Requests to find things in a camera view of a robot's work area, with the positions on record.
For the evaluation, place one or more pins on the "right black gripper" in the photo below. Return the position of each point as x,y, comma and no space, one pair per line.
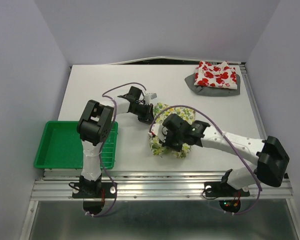
177,147

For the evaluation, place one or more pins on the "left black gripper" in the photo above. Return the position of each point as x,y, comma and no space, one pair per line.
147,117

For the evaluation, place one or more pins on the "lemon print skirt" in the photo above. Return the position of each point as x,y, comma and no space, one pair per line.
186,114

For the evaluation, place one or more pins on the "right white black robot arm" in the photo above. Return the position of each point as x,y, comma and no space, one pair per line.
265,160

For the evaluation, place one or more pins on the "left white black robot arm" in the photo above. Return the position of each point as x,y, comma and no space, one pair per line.
94,127

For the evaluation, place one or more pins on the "grey folded skirt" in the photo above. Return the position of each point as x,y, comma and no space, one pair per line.
210,91

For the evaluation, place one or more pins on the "red poppy print skirt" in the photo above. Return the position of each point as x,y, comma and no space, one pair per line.
221,76

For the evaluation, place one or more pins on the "green plastic tray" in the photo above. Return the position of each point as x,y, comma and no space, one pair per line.
60,147

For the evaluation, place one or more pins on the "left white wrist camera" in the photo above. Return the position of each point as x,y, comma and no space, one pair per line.
148,97

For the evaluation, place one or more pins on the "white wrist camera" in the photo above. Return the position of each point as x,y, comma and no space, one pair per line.
159,131
148,97

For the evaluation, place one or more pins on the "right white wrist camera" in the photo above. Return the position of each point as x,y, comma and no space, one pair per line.
159,131

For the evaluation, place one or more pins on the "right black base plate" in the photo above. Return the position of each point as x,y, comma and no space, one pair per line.
216,189

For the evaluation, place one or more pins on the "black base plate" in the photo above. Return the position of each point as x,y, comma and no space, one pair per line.
106,191
216,189

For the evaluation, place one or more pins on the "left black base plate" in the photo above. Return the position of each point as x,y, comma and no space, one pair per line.
106,191

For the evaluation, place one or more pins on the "right side aluminium rail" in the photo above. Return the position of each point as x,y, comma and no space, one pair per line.
252,100

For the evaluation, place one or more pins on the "aluminium front rail frame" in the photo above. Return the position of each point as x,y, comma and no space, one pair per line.
158,205

